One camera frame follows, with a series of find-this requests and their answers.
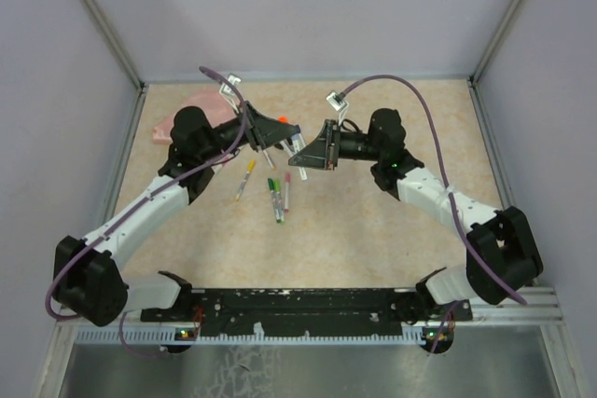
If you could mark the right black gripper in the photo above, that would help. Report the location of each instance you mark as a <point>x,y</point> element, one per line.
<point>320,153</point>

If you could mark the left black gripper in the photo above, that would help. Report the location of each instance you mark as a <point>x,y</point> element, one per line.
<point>262,131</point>

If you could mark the lavender marker pen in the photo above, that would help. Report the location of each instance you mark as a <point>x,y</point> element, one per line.
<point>298,144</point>

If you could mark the yellow capped marker pen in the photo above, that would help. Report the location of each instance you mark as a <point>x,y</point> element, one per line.
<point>245,179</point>

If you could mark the magenta capped marker pen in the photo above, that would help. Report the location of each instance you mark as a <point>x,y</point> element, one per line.
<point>287,192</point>

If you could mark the light green capped marker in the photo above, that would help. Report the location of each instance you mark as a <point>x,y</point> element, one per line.
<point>278,194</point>

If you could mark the dark green capped marker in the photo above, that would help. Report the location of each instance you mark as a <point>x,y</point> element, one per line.
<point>274,200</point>

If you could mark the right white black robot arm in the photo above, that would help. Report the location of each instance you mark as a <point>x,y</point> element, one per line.
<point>501,253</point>

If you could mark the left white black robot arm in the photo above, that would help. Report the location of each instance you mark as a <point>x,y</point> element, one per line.
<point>87,271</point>

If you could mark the orange tipped white marker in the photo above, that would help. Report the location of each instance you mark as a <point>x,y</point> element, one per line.
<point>269,159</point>

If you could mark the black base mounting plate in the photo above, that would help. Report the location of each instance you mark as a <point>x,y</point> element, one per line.
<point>299,312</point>

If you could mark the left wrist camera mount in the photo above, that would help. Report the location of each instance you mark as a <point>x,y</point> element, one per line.
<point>228,94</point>

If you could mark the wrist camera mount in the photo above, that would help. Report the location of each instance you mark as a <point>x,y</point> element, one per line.
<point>339,104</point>
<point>228,94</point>

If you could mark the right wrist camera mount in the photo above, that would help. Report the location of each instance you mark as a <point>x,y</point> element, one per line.
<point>339,104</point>

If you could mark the aluminium frame rail left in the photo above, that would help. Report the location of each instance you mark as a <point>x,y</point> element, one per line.
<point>114,43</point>

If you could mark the aluminium frame rail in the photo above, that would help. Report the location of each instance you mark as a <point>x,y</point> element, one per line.
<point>114,43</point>
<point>498,38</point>

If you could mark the aluminium frame rail right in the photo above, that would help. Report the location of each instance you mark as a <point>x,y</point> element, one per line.
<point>498,38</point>

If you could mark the white slotted cable duct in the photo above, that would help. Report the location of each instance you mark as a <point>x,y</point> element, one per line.
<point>178,336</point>

